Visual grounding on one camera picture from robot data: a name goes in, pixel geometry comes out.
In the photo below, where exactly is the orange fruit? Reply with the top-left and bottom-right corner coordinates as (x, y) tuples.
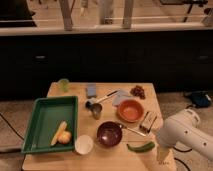
(58, 131), (71, 144)

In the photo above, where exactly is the metal measuring cup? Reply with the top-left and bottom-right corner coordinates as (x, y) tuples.
(85, 101), (102, 120)

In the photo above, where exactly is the metal spoon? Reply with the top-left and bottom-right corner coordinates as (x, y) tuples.
(117, 123), (146, 137)

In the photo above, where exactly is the brown grape bunch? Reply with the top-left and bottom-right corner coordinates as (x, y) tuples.
(130, 85), (145, 99)

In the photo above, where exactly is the white paper cup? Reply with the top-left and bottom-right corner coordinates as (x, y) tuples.
(75, 135), (94, 155)

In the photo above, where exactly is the orange bowl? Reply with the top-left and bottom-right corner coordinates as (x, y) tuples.
(117, 100), (144, 123)

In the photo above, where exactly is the silver knife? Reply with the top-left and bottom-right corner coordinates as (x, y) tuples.
(95, 90), (118, 103)

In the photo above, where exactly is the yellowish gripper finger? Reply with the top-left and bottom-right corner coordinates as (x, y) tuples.
(157, 146), (170, 162)

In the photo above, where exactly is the green plastic tray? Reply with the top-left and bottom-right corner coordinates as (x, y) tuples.
(21, 96), (78, 154)

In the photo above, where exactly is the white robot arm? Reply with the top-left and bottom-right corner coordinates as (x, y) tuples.
(156, 109), (213, 161)

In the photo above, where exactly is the green small cup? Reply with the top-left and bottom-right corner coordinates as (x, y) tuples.
(58, 78), (69, 92)

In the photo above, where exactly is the dark blue floor object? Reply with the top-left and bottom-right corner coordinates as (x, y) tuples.
(184, 91), (212, 108)

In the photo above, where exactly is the grey blue cloth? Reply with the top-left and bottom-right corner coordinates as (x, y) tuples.
(112, 89), (133, 106)

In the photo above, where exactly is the green pepper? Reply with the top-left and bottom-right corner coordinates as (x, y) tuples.
(127, 141), (155, 153)

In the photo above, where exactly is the dark purple bowl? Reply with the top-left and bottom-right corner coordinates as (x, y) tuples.
(97, 121), (122, 147)

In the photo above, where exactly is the blue sponge block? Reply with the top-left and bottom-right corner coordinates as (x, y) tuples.
(86, 84), (97, 98)

